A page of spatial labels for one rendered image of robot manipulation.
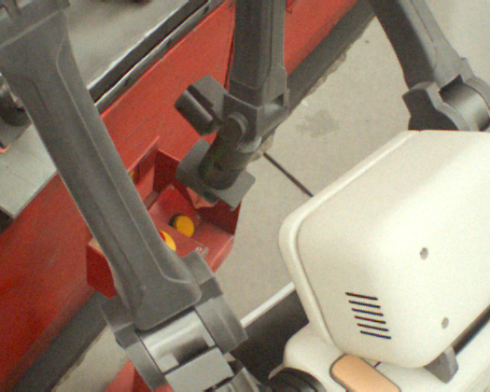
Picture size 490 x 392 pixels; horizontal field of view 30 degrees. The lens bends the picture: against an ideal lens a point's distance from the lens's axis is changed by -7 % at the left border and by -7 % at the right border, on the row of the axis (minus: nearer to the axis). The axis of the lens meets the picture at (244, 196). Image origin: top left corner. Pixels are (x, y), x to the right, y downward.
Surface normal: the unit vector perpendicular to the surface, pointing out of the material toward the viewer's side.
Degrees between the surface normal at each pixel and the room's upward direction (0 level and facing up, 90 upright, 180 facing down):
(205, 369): 42
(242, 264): 0
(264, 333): 0
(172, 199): 35
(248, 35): 83
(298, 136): 0
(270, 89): 77
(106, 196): 71
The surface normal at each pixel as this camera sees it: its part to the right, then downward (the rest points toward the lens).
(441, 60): 0.61, -0.16
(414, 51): -0.67, 0.34
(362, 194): -0.37, -0.87
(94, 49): 0.12, -0.60
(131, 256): 0.43, 0.52
